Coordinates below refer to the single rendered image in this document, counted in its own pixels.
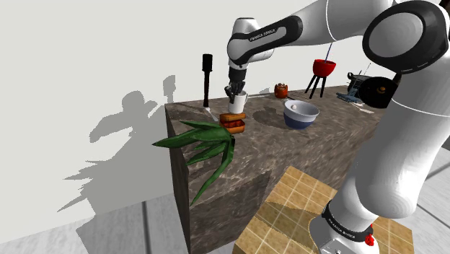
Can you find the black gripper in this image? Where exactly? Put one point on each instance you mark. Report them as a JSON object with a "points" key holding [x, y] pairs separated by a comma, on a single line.
{"points": [[237, 75]]}

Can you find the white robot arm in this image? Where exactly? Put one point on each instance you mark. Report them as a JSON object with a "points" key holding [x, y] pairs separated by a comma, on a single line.
{"points": [[393, 168]]}

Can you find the white mug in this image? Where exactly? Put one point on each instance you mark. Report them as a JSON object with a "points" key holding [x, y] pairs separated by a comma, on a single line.
{"points": [[237, 103]]}

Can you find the tall black grinder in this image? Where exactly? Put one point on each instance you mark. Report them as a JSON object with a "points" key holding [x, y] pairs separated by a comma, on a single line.
{"points": [[206, 77]]}

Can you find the white flat utensil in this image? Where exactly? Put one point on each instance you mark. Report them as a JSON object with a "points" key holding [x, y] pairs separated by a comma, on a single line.
{"points": [[212, 114]]}

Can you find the small orange jar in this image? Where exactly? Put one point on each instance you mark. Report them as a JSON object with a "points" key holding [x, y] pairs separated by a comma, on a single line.
{"points": [[281, 91]]}

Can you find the green plant in orange pot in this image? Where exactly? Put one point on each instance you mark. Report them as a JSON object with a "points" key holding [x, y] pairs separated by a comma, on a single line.
{"points": [[214, 140]]}

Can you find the blue and white bowl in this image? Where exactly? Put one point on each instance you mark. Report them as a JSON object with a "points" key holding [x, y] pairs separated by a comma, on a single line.
{"points": [[298, 118]]}

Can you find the brown marble counter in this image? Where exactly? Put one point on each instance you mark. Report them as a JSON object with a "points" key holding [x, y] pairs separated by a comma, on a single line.
{"points": [[281, 154]]}

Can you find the red bowl on black tripod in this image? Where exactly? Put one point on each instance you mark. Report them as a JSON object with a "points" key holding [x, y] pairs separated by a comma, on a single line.
{"points": [[323, 67]]}

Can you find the blue cloth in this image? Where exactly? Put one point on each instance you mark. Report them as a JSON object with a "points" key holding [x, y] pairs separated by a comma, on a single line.
{"points": [[348, 96]]}

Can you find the black appliance with antenna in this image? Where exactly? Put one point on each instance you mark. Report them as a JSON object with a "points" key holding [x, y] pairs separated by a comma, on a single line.
{"points": [[354, 82]]}

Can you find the tan tiled robot stand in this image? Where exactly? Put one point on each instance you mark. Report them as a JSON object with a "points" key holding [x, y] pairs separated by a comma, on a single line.
{"points": [[288, 204]]}

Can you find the white thin utensil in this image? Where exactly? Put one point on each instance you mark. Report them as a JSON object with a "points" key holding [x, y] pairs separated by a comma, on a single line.
{"points": [[364, 109]]}

